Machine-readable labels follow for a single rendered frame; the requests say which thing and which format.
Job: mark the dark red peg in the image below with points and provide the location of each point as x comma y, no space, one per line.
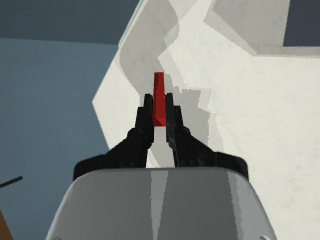
159,114

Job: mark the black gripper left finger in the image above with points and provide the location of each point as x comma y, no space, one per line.
129,153

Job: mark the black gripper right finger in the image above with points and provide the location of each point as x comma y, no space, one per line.
190,151

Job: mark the dark grey sloped panel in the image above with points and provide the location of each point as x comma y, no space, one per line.
303,24

